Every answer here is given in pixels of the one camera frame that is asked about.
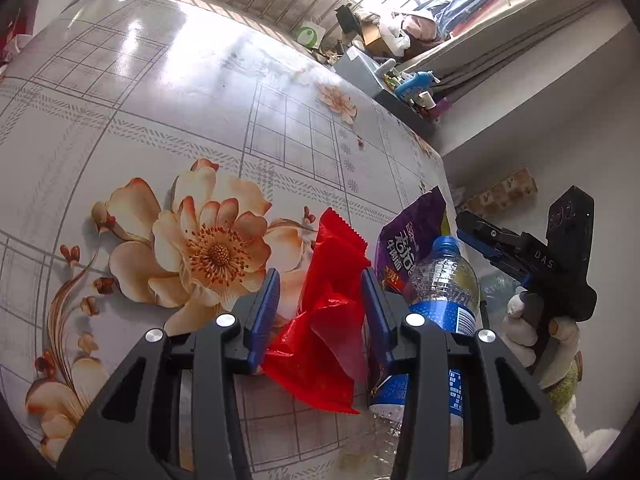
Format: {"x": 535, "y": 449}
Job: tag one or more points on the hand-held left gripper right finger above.
{"x": 375, "y": 310}

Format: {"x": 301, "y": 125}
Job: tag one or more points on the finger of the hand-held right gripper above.
{"x": 500, "y": 262}
{"x": 492, "y": 237}

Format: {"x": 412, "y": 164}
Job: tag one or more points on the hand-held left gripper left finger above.
{"x": 265, "y": 310}

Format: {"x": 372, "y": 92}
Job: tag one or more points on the blue label plastic bottle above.
{"x": 445, "y": 280}

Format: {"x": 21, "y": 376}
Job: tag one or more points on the red plastic wrapper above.
{"x": 320, "y": 340}

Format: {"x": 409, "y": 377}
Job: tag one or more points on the purple snack bag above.
{"x": 410, "y": 230}

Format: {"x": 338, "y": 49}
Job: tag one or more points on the person's right forearm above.
{"x": 565, "y": 385}

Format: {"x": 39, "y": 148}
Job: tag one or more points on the person's right hand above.
{"x": 517, "y": 332}

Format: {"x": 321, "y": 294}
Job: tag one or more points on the tall patterned box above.
{"x": 500, "y": 190}

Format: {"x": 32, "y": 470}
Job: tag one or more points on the purple cup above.
{"x": 442, "y": 110}

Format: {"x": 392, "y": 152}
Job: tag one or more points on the blue detergent bottle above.
{"x": 412, "y": 85}

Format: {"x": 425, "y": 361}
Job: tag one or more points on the small white bottle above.
{"x": 387, "y": 66}

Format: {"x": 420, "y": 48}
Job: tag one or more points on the grey curtain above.
{"x": 525, "y": 35}

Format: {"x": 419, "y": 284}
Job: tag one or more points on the grey cabinet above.
{"x": 360, "y": 72}

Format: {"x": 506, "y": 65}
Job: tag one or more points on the pink cloth bundle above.
{"x": 425, "y": 27}

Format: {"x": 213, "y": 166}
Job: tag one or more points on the crumpled white bag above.
{"x": 396, "y": 35}

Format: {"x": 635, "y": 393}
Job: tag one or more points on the cardboard box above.
{"x": 375, "y": 40}

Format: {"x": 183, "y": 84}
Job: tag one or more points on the blue hanging garment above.
{"x": 465, "y": 2}

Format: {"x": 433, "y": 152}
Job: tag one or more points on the black box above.
{"x": 346, "y": 19}

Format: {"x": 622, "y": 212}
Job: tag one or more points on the green and white paper bag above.
{"x": 311, "y": 35}

